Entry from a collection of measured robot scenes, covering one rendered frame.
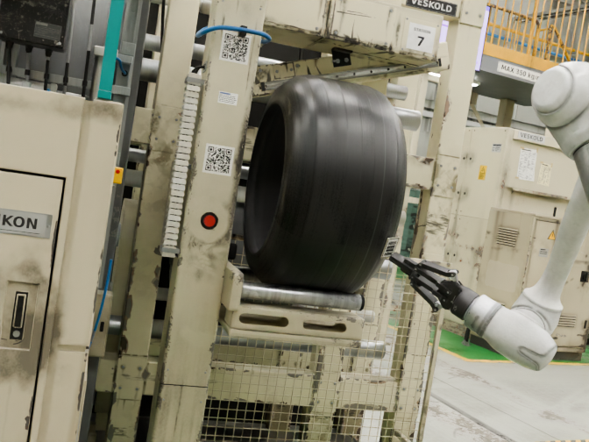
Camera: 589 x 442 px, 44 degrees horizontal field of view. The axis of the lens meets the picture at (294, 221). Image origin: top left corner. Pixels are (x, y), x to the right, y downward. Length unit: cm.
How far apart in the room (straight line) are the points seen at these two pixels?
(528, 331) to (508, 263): 481
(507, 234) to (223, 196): 490
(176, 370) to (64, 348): 85
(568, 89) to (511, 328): 59
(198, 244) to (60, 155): 85
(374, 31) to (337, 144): 63
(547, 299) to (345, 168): 59
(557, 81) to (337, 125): 57
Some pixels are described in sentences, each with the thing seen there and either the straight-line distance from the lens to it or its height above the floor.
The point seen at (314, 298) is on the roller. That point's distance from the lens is 191.
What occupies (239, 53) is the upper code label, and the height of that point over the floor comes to 150.
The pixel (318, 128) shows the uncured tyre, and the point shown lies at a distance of 177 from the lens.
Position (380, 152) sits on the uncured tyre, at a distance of 180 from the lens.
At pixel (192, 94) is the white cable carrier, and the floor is 137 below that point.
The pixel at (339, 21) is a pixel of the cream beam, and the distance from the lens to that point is 228.
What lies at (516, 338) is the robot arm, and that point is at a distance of 175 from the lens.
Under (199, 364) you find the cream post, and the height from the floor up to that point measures 68.
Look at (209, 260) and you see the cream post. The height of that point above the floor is 96.
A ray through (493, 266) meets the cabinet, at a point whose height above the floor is 73.
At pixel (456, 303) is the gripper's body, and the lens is 179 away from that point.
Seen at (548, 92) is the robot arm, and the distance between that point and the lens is 147.
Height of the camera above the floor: 119
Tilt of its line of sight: 3 degrees down
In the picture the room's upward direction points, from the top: 9 degrees clockwise
